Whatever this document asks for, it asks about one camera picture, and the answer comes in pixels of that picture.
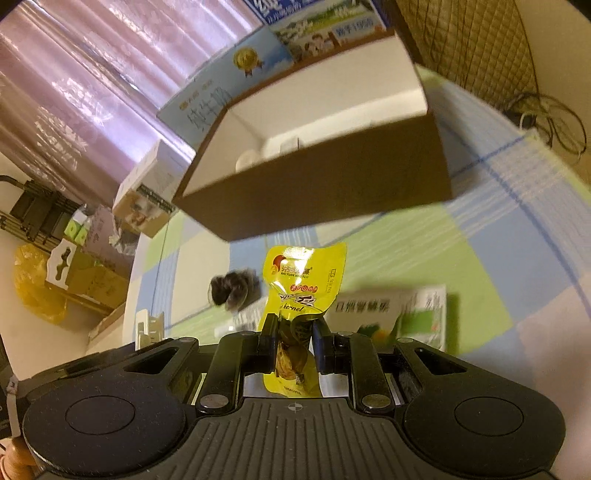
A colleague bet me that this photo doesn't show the cream hair claw clip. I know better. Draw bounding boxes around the cream hair claw clip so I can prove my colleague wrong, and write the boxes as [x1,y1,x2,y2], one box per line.
[133,309,165,348]

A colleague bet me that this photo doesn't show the purple velvet scrunchie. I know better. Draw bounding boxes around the purple velvet scrunchie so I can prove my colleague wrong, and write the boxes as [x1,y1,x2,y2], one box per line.
[209,270,260,311]

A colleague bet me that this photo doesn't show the white appliance box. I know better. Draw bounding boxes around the white appliance box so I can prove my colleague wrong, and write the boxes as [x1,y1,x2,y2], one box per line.
[113,138,195,239]

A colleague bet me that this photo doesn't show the pink curtain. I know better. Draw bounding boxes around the pink curtain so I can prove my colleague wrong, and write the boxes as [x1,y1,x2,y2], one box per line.
[0,0,264,208]

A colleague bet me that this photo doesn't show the black metal rack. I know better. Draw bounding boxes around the black metal rack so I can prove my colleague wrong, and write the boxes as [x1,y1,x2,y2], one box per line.
[0,174,71,241]

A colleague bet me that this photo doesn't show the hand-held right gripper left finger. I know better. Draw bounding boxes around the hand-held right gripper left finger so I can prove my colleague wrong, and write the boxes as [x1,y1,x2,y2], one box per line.
[108,323,279,415]

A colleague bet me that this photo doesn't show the tangled cables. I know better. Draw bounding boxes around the tangled cables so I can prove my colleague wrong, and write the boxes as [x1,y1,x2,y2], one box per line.
[505,91,591,158]

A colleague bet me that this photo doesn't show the beige quilted chair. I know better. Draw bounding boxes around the beige quilted chair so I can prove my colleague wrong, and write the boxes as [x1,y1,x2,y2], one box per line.
[394,0,542,96]

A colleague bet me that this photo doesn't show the yellow plastic bag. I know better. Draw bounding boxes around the yellow plastic bag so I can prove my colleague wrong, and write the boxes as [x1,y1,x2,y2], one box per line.
[13,244,68,327]

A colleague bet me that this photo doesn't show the light blue milk carton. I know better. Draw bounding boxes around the light blue milk carton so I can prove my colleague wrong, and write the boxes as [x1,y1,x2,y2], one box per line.
[157,23,294,154]

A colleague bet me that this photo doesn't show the green tissue multipack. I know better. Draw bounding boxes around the green tissue multipack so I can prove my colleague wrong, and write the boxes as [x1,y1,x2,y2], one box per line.
[64,219,91,246]

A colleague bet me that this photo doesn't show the dark blue milk carton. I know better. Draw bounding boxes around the dark blue milk carton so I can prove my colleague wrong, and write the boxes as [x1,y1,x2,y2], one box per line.
[246,0,389,64]

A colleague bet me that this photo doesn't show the yellow snack packet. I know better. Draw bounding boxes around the yellow snack packet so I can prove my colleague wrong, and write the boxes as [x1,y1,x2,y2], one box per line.
[261,243,348,398]

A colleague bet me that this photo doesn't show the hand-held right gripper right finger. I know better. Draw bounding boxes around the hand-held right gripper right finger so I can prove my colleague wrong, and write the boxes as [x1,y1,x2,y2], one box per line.
[311,320,468,412]

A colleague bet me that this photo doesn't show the brown cardboard box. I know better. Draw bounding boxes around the brown cardboard box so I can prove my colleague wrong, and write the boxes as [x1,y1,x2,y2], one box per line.
[172,28,454,243]

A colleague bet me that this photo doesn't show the green medicine box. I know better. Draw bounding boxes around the green medicine box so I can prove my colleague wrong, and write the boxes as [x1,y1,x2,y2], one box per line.
[327,285,447,354]

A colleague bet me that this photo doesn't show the cardboard box with cutout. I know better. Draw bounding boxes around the cardboard box with cutout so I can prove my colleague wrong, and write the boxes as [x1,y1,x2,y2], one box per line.
[45,234,131,315]

